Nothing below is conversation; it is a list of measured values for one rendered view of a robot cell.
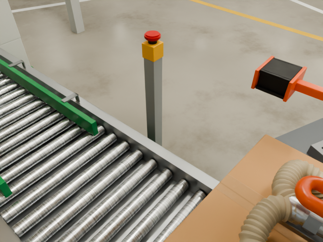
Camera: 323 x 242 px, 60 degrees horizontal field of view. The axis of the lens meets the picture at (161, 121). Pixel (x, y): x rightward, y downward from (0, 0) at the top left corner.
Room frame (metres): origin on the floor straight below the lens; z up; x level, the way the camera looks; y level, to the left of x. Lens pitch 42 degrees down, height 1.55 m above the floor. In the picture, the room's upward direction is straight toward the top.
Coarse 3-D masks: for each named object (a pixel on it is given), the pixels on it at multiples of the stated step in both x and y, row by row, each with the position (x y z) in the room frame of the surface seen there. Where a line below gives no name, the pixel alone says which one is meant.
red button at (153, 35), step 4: (148, 32) 1.12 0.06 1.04; (152, 32) 1.12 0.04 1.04; (156, 32) 1.12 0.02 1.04; (144, 36) 1.10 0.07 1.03; (148, 36) 1.09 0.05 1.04; (152, 36) 1.08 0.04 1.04; (156, 36) 1.09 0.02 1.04; (160, 36) 1.10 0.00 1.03; (148, 40) 1.09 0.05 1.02; (152, 40) 1.07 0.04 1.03; (156, 40) 1.09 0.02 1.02; (152, 44) 1.09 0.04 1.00
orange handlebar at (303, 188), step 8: (296, 88) 0.50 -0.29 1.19; (304, 88) 0.49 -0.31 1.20; (312, 88) 0.48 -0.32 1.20; (320, 88) 0.48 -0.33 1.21; (312, 96) 0.48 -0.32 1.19; (320, 96) 0.47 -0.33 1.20; (312, 176) 0.26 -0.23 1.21; (296, 184) 0.25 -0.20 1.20; (304, 184) 0.24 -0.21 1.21; (312, 184) 0.24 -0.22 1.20; (320, 184) 0.24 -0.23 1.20; (296, 192) 0.23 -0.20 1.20; (304, 192) 0.23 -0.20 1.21; (320, 192) 0.24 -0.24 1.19; (304, 200) 0.22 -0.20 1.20; (312, 200) 0.21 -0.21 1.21; (320, 200) 0.21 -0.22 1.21; (312, 208) 0.21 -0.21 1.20; (320, 208) 0.20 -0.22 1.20; (320, 216) 0.20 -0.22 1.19
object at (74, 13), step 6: (66, 0) 3.42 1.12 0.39; (72, 0) 3.39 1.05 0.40; (78, 0) 3.45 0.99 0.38; (66, 6) 3.43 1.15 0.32; (72, 6) 3.37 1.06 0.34; (78, 6) 3.44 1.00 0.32; (72, 12) 3.37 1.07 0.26; (78, 12) 3.43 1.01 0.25; (72, 18) 3.39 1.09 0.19; (78, 18) 3.41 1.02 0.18; (72, 24) 3.41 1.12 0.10; (78, 24) 3.40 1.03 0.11; (72, 30) 3.43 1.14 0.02; (78, 30) 3.39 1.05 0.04; (84, 30) 3.45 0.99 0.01
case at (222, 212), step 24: (264, 144) 0.45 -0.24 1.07; (240, 168) 0.38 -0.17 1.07; (264, 168) 0.38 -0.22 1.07; (216, 192) 0.32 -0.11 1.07; (240, 192) 0.32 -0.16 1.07; (264, 192) 0.32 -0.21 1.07; (192, 216) 0.27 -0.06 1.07; (216, 216) 0.27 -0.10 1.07; (240, 216) 0.27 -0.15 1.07; (168, 240) 0.22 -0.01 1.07; (192, 240) 0.22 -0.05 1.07; (216, 240) 0.22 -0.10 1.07; (288, 240) 0.22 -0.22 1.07
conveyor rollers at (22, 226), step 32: (0, 96) 1.36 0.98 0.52; (32, 96) 1.34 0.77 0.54; (0, 128) 1.08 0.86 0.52; (32, 128) 1.05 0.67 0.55; (64, 128) 1.08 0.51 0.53; (0, 160) 0.84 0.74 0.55; (32, 160) 0.84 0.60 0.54; (64, 160) 0.86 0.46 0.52; (128, 160) 0.84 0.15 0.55; (0, 192) 0.67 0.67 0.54; (32, 192) 0.67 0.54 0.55; (64, 192) 0.67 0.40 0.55; (96, 192) 0.67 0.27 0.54; (128, 192) 0.68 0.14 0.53; (32, 224) 0.53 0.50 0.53; (64, 224) 0.54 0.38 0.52
